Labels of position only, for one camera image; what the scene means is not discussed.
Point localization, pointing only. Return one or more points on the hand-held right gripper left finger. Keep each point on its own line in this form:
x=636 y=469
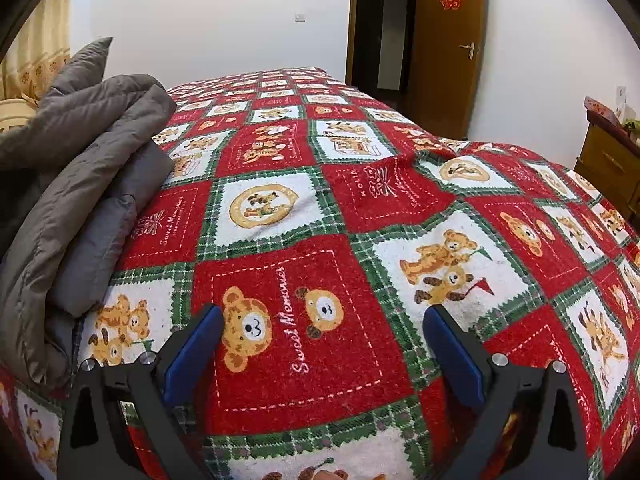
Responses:
x=187 y=355

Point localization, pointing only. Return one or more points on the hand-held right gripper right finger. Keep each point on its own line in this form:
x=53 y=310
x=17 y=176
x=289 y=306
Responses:
x=457 y=360

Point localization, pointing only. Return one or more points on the grey puffer jacket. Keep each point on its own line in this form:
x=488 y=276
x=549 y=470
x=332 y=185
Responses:
x=65 y=200

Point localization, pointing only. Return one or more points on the red printed bear blanket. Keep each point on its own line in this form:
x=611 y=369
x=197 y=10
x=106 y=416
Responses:
x=350 y=240

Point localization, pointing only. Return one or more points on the wooden bedside cabinet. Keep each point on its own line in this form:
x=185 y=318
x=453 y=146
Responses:
x=607 y=152

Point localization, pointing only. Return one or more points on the patterned box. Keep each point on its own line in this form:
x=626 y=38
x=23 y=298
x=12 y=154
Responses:
x=602 y=109

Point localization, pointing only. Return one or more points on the cream wooden headboard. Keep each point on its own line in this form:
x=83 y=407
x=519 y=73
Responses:
x=12 y=115

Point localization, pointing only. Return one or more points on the brown wooden door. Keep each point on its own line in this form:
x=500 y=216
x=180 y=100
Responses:
x=445 y=45

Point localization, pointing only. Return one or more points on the beige patterned curtain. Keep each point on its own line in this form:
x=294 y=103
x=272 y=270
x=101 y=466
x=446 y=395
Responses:
x=42 y=55

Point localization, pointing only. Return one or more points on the white wall socket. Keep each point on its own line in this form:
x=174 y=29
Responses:
x=620 y=96

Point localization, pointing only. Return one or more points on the brown door frame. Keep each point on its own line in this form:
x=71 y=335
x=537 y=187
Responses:
x=357 y=25

